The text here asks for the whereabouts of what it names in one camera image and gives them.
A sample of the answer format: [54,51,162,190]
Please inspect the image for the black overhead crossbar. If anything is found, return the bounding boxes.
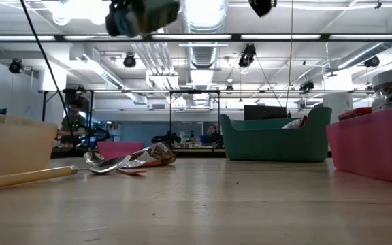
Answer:
[0,32,392,43]

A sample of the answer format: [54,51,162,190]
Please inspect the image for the black monitor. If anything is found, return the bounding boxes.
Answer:
[243,104,288,121]

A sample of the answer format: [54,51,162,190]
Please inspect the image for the person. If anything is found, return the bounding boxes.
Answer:
[57,97,88,148]
[206,123,225,150]

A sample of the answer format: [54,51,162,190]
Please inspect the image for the black background robot arms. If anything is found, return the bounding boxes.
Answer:
[150,130,182,146]

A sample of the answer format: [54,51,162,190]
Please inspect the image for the pink plastic bowl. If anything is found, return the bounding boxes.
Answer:
[97,140,146,161]

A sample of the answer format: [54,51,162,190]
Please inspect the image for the teal green plastic bin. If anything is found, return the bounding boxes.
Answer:
[219,106,333,163]

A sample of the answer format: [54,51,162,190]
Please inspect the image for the brown foil snack packet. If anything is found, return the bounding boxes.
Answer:
[123,142,178,169]

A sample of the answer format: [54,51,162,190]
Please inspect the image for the red box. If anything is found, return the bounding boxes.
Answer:
[337,106,373,123]

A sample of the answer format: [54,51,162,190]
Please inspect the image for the orange translucent plastic tray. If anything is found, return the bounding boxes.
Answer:
[0,110,59,180]

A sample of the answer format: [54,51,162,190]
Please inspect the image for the pink translucent plastic tray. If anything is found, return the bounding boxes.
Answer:
[325,103,392,188]

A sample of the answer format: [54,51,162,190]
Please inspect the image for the thin hanging cable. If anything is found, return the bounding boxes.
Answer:
[285,0,295,110]

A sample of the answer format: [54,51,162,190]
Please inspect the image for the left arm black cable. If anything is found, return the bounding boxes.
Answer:
[18,0,77,146]

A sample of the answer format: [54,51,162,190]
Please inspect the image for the black background frame rig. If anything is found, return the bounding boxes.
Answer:
[37,88,376,150]

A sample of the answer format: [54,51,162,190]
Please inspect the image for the spoon with orange handle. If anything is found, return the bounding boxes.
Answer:
[82,150,148,177]

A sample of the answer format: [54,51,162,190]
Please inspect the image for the spoon with wooden handle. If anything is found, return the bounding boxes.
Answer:
[0,154,132,192]

